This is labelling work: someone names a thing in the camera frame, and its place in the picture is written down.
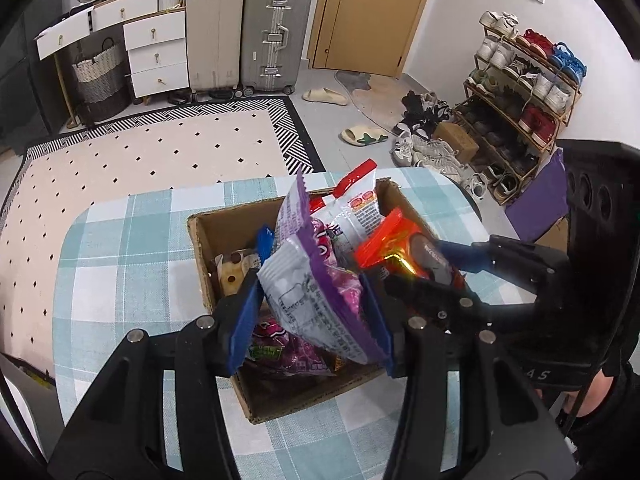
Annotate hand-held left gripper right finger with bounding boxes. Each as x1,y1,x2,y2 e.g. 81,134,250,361
359,271,572,480

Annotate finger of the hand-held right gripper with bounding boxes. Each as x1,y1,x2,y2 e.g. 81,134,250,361
383,271,539,334
439,234,572,292

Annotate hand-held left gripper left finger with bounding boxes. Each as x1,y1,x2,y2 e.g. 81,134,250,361
46,270,264,480

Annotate purple candy packet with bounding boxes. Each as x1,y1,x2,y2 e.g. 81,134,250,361
239,310,342,379

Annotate yellow cracker packet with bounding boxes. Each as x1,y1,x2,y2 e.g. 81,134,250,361
214,248,262,297

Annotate brown cardboard box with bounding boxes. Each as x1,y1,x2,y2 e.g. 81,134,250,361
187,177,442,425

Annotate purple white snack packet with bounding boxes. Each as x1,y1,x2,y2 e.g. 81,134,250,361
256,168,390,366

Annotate red snack packet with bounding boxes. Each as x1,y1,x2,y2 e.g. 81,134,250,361
353,207,469,294

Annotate blue cookie packet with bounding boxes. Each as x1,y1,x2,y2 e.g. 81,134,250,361
256,226,275,264

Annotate person's right forearm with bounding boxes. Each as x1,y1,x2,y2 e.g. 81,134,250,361
565,360,640,480

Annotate person's right hand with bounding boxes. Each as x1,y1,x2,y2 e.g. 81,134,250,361
535,374,619,426

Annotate flat printed cardboard box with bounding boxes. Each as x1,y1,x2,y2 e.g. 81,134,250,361
534,214,572,252

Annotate purple bag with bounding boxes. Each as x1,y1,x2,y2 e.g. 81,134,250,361
504,152,572,244

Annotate wooden shoe rack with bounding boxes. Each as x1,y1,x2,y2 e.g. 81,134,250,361
462,10,584,207

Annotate small cardboard box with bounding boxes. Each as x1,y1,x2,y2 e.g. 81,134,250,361
432,120,481,160

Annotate pile of shoes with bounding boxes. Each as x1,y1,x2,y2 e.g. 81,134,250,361
389,89,489,202

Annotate assorted sneakers group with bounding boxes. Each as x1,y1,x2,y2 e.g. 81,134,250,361
465,10,587,201

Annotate beige slipper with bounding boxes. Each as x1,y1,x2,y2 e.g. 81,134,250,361
341,127,390,147
302,88,349,107

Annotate beige dotted rug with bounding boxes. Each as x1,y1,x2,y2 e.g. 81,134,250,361
0,94,327,392

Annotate grey door mat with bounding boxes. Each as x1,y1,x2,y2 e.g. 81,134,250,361
333,69,407,132

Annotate wooden door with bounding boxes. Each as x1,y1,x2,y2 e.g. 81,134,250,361
305,0,441,79

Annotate woven laundry basket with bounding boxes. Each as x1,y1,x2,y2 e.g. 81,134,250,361
69,37,132,124

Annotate white drawer desk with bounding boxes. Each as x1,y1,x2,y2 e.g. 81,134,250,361
34,0,189,99

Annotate beige suitcase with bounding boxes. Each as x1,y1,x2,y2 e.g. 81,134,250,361
184,0,247,99

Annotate silver suitcase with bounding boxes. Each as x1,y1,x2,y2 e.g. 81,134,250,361
239,0,314,96

